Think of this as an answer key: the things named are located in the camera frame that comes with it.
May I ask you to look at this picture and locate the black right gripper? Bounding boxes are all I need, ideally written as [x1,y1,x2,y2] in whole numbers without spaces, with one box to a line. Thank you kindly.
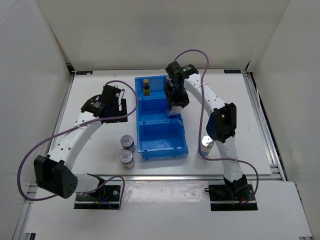
[164,84,190,110]

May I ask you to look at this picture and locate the blue label shaker silver lid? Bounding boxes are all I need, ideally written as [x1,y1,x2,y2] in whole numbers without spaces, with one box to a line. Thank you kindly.
[166,105,183,117]

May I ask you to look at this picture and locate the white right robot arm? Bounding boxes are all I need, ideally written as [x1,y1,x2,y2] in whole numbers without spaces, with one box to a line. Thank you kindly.
[164,61,248,200]

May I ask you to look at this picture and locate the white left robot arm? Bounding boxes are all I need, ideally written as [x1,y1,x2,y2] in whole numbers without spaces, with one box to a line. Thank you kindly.
[33,84,127,200]

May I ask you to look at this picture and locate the red label spice jar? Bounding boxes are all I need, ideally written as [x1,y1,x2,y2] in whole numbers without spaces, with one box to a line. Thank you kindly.
[120,134,136,153]
[119,150,135,169]

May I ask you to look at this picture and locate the blue bin near compartment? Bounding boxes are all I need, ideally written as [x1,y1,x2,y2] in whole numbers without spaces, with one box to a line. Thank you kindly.
[137,119,189,160]

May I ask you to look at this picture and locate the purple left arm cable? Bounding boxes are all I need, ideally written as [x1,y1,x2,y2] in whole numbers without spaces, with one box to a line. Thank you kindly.
[16,79,138,210]

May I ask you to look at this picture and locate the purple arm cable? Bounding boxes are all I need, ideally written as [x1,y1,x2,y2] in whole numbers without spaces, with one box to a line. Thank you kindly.
[172,49,260,206]
[16,79,138,210]

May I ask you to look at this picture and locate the aluminium table frame rail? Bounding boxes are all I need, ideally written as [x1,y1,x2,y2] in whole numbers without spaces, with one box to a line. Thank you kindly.
[24,70,313,240]

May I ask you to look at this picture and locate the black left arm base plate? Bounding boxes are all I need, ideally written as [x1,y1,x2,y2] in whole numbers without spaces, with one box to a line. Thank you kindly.
[73,180,123,210]

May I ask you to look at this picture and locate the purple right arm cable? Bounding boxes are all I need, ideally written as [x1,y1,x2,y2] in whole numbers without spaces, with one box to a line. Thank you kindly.
[172,49,260,206]

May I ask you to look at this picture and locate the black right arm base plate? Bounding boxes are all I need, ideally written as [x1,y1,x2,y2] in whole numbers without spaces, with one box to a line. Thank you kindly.
[204,184,258,212]

